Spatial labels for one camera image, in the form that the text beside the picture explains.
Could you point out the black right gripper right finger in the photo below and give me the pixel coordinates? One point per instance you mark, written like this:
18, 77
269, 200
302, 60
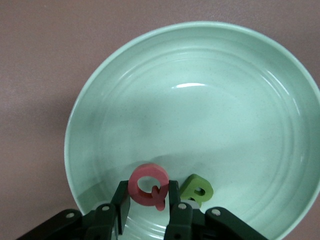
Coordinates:
182, 222

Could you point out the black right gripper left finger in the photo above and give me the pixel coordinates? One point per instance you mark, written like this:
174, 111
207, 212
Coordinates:
100, 220

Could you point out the green capital letter B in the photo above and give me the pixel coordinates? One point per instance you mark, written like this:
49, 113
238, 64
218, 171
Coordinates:
187, 190

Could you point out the pink capital letter Q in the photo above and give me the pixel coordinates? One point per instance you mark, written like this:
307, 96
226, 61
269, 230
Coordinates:
133, 187

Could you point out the mint green plate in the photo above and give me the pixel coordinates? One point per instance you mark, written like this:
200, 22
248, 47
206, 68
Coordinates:
200, 112

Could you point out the brown table cover sheet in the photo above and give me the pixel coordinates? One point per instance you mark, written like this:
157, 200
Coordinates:
37, 75

